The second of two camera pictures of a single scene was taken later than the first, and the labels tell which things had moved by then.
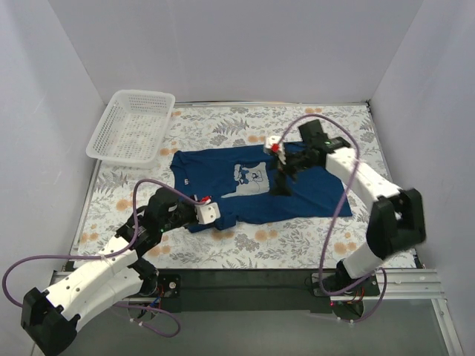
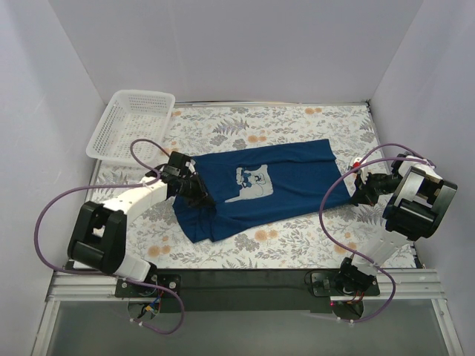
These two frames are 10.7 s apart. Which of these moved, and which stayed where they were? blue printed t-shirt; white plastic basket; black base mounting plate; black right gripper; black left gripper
Moved: blue printed t-shirt; black right gripper; black left gripper
Stayed: black base mounting plate; white plastic basket
